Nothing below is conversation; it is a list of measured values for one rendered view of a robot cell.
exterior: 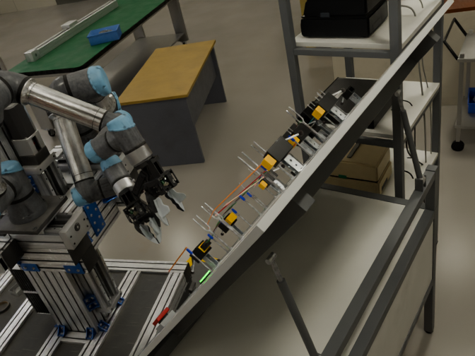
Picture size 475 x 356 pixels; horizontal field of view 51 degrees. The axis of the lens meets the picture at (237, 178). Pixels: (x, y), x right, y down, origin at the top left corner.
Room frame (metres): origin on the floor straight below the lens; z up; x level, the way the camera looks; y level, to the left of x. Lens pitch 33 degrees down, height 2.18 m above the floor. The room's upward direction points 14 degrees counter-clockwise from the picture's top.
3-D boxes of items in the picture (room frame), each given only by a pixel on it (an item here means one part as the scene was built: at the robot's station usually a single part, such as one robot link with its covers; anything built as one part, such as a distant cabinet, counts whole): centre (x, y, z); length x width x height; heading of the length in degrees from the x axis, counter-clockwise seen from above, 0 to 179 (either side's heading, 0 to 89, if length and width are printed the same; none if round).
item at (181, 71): (4.36, 0.36, 0.33); 1.24 x 0.64 x 0.66; 164
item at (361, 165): (2.03, -0.59, 0.76); 0.30 x 0.21 x 0.20; 52
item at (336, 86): (2.07, -0.62, 1.09); 0.35 x 0.33 x 0.07; 138
